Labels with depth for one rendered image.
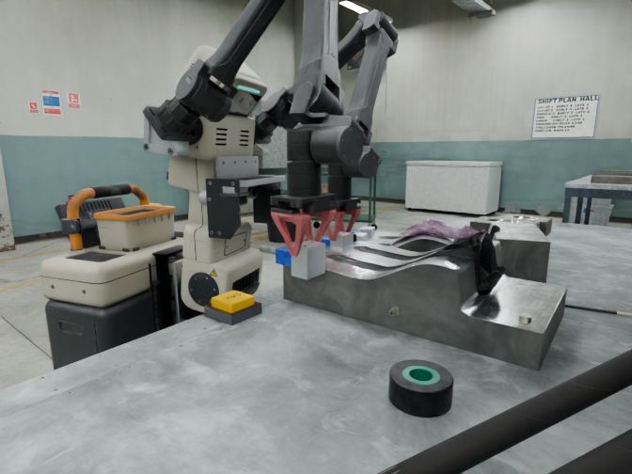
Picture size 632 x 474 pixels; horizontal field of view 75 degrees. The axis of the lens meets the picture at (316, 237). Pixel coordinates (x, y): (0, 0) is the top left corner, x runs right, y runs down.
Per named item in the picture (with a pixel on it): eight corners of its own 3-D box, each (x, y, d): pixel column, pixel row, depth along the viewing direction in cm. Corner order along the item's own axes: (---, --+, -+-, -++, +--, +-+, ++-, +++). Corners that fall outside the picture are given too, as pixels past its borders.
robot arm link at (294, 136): (304, 125, 70) (279, 124, 66) (335, 124, 66) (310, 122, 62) (304, 166, 72) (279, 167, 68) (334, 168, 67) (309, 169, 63)
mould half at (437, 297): (283, 298, 90) (282, 238, 87) (348, 271, 110) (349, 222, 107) (539, 371, 60) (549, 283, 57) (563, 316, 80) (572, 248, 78)
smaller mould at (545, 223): (497, 232, 163) (497, 217, 162) (505, 228, 173) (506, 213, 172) (545, 238, 153) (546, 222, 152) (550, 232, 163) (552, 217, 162)
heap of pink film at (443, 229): (387, 246, 113) (388, 218, 111) (398, 234, 129) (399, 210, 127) (490, 255, 104) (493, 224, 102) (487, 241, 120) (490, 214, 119)
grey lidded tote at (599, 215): (559, 224, 642) (562, 202, 636) (566, 220, 672) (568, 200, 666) (606, 229, 602) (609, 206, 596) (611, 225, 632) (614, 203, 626)
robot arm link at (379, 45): (385, 43, 120) (364, 15, 114) (402, 35, 117) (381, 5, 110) (354, 164, 104) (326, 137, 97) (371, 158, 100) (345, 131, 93)
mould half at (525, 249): (343, 266, 115) (343, 228, 112) (365, 246, 138) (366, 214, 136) (545, 287, 98) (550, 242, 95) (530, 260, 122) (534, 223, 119)
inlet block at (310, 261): (251, 265, 76) (251, 236, 75) (271, 259, 80) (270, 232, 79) (307, 279, 68) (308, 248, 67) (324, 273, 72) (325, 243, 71)
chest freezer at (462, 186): (498, 213, 752) (503, 161, 733) (485, 218, 694) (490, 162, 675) (421, 206, 847) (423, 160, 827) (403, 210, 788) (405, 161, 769)
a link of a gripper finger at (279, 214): (327, 253, 71) (328, 198, 69) (301, 261, 65) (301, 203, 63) (297, 247, 75) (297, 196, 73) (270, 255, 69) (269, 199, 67)
